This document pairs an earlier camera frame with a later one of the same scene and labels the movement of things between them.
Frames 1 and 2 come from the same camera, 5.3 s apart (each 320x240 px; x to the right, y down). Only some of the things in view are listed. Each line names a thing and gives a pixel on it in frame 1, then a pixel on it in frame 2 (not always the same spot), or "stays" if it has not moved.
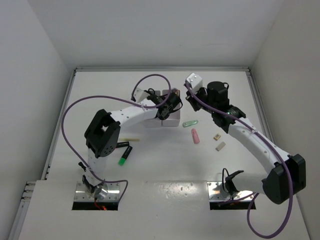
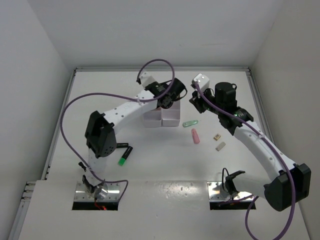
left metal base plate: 81,192 stays
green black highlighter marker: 122,160 stays
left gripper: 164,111 -> 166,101
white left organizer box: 155,122 stays
